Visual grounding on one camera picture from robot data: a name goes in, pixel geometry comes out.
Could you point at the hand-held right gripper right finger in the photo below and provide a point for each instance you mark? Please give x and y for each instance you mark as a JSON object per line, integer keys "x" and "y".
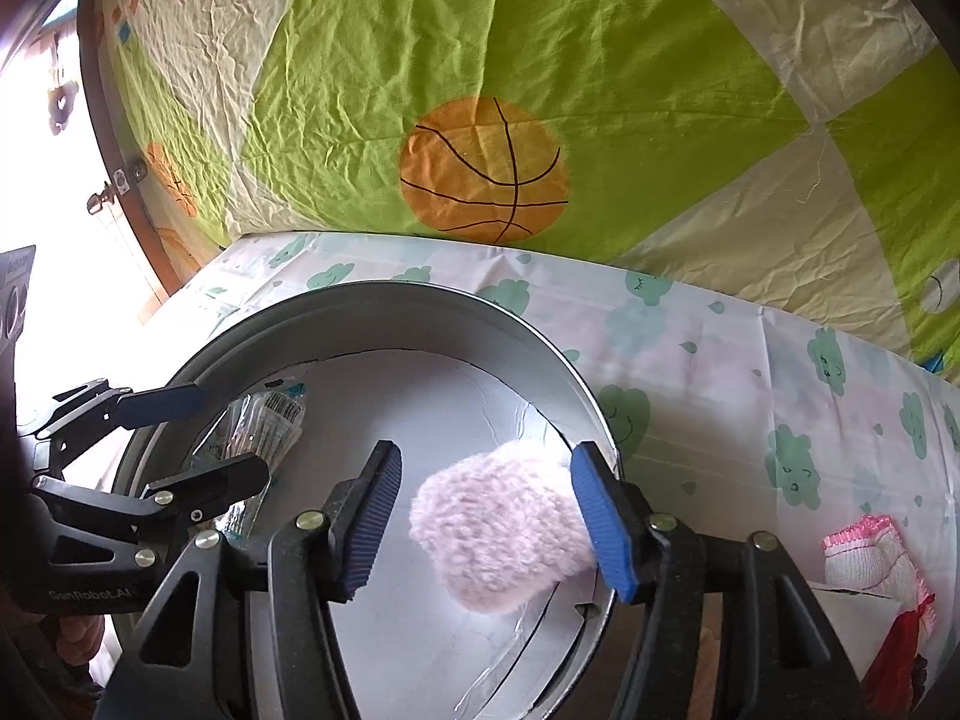
{"x": 600, "y": 517}

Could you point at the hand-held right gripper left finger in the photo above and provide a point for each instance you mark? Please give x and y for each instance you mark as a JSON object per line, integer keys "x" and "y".
{"x": 371, "y": 517}

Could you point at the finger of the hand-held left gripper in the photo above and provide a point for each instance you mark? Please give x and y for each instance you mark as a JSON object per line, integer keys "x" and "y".
{"x": 161, "y": 401}
{"x": 225, "y": 476}

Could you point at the clear plastic packet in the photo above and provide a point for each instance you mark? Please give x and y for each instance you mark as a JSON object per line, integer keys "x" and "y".
{"x": 270, "y": 420}

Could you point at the pink fluffy sock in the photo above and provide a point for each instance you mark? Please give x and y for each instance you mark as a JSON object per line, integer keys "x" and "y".
{"x": 495, "y": 525}

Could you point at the round metal tin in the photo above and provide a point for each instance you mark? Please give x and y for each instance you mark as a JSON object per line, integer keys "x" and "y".
{"x": 450, "y": 330}

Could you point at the red embroidered pouch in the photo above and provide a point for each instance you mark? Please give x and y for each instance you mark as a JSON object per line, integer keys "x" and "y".
{"x": 904, "y": 652}

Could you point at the person's left hand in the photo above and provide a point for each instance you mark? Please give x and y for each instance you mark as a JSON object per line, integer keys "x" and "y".
{"x": 79, "y": 634}

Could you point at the cloud print tablecloth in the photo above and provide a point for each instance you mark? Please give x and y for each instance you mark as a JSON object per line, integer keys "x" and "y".
{"x": 712, "y": 405}

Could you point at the metal window latch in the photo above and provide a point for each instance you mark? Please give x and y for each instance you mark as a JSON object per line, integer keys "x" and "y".
{"x": 116, "y": 184}

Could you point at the pink-edged white cloth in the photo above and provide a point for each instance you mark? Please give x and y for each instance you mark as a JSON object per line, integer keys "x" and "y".
{"x": 870, "y": 562}

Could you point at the hanging window ornament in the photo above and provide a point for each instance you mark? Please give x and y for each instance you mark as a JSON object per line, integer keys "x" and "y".
{"x": 60, "y": 101}

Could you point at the green basketball print bedsheet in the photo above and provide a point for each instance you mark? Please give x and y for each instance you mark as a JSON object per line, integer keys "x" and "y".
{"x": 600, "y": 52}

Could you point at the wooden window frame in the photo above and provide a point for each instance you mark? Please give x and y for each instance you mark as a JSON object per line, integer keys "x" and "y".
{"x": 127, "y": 217}

